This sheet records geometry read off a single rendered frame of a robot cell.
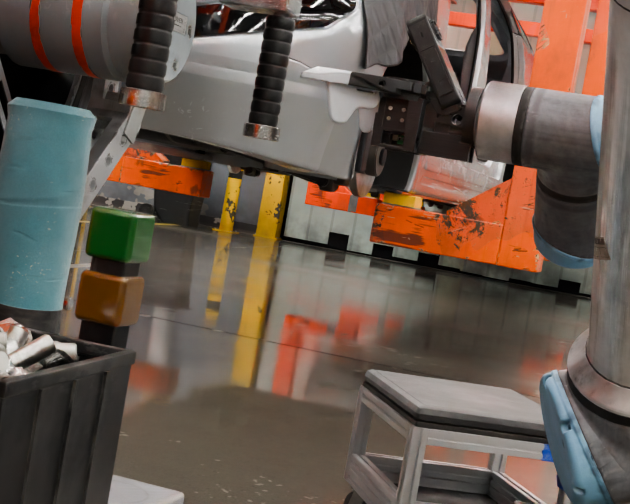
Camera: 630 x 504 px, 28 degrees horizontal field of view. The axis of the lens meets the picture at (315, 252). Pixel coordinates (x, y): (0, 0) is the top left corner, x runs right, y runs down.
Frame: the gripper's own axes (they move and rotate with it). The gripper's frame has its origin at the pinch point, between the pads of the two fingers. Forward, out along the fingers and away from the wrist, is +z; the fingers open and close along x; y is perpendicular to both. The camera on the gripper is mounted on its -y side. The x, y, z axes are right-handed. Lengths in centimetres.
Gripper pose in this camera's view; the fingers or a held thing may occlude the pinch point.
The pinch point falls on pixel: (319, 76)
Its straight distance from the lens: 150.8
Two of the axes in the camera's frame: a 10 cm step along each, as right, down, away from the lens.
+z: -9.4, -1.8, 2.9
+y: -1.7, 9.8, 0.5
